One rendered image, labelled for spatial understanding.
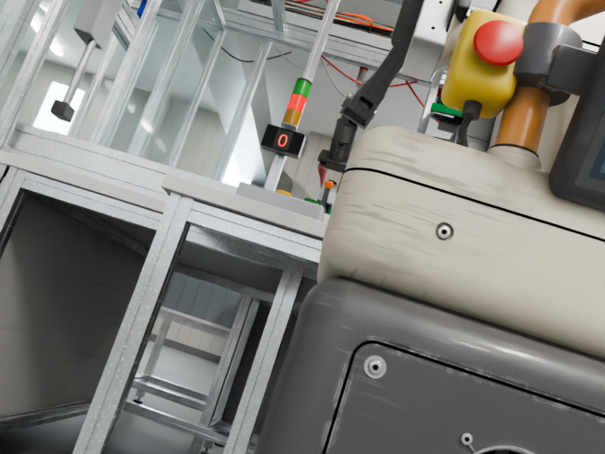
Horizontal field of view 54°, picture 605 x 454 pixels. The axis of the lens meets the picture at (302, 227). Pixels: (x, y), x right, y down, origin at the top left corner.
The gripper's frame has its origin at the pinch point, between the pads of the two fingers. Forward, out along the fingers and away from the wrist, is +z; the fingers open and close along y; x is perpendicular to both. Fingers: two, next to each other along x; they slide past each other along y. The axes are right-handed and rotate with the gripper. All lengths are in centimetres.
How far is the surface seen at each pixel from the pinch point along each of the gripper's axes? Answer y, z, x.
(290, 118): 19.0, -9.3, -19.6
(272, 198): 10.1, -5.7, 28.2
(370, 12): 51, 22, -502
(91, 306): 74, 76, -7
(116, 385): 20, 12, 81
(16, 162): 72, 2, 36
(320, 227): -5, -18, 57
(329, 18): 19, -36, -47
